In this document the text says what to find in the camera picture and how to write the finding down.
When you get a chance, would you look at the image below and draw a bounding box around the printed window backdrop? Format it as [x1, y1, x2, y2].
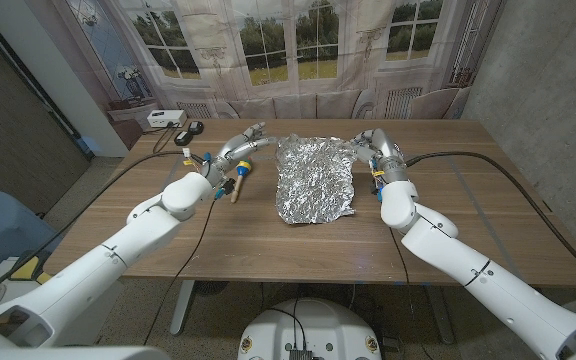
[65, 0, 507, 121]

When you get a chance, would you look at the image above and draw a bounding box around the colourful striped wooden maraca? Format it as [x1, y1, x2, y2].
[230, 158, 253, 204]

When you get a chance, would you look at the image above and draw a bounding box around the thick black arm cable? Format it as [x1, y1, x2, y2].
[0, 149, 204, 306]
[405, 151, 576, 286]

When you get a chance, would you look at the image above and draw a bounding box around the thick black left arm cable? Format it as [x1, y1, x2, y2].
[0, 149, 204, 306]

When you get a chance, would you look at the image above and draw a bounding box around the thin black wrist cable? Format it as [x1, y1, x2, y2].
[142, 197, 219, 346]
[387, 227, 419, 321]

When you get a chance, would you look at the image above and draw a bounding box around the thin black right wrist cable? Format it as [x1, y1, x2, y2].
[387, 227, 419, 321]

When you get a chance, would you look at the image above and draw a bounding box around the crinkled aluminum foil sheet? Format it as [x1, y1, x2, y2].
[274, 133, 358, 226]

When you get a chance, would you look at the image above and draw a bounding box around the white table leg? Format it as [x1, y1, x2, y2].
[169, 279, 195, 336]

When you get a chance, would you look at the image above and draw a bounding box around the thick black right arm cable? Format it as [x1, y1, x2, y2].
[405, 151, 576, 286]

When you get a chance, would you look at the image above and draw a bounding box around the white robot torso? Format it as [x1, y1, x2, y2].
[237, 298, 383, 360]

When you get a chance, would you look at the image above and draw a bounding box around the black adapter cable loop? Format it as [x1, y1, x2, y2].
[151, 124, 179, 156]

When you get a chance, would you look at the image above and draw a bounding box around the white power strip box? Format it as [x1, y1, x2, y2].
[146, 109, 188, 129]

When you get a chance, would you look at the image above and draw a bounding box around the grey table leg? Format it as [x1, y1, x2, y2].
[425, 284, 457, 345]

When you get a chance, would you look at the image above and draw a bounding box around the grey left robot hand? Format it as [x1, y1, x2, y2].
[202, 122, 279, 187]

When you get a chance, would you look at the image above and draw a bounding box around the thin black left wrist cable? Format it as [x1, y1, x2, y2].
[142, 197, 219, 346]

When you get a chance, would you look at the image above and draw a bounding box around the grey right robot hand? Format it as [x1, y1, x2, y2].
[351, 128, 409, 184]

